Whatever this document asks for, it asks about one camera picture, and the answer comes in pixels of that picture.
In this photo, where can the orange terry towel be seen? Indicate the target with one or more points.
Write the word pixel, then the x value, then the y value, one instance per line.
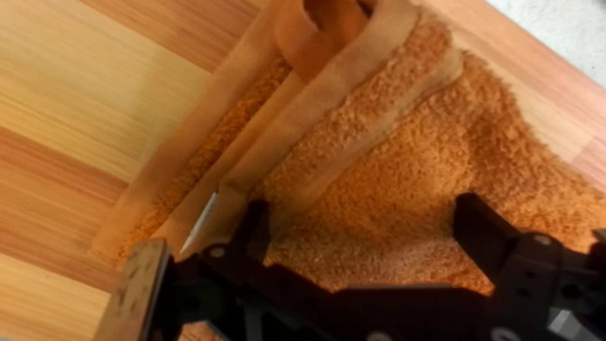
pixel 409 158

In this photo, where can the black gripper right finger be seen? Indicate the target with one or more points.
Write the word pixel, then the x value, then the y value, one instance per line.
pixel 483 233

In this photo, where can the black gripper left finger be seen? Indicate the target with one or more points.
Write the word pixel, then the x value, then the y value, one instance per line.
pixel 257 230

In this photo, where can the wooden toy kitchen unit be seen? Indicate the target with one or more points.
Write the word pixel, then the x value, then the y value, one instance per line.
pixel 76 95

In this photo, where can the grey metal wrist bracket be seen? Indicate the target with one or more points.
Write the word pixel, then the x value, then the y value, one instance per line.
pixel 134 290

